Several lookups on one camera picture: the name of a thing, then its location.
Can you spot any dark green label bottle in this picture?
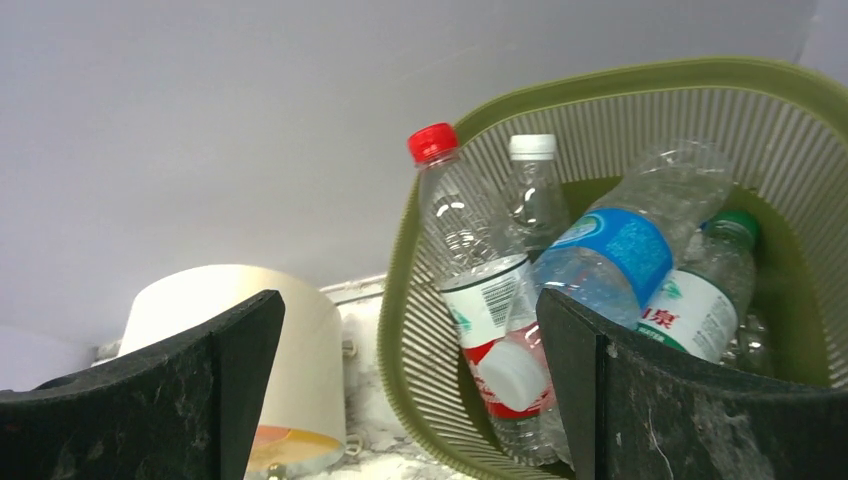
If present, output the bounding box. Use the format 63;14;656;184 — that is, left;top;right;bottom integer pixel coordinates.
507;134;571;260

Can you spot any blue label clear bottle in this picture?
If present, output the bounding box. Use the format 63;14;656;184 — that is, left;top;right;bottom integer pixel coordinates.
533;140;733;330

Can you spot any green plastic waste bin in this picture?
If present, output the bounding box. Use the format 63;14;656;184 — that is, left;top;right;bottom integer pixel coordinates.
377;57;847;479

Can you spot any green label Nongfu bottle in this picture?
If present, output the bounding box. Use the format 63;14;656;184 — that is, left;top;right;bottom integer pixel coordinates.
637;210;760;363

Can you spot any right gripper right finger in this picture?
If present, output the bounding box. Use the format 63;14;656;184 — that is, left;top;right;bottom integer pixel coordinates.
537;289;847;479

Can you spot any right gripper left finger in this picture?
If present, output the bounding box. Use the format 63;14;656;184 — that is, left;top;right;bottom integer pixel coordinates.
1;290;285;479

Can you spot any white label bottle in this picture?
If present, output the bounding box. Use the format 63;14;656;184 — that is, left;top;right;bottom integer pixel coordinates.
477;338;550;412

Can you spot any cream round drawer cabinet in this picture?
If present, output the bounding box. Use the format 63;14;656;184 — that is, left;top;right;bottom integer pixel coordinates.
119;264;347;478

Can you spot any red label Nongfu bottle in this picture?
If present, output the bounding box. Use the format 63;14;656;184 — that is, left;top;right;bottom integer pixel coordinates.
407;123;558;466

